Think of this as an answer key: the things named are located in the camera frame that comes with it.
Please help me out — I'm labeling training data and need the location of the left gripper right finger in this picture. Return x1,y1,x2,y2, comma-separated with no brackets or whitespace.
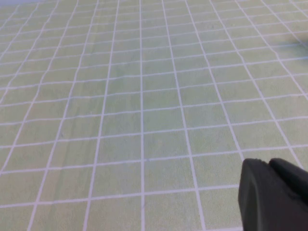
268,157,308,202

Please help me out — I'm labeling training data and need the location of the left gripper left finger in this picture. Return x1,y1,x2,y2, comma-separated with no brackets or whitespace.
237,158,308,231

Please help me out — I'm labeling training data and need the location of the green grid tablecloth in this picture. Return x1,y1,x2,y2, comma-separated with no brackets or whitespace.
0,0,308,231

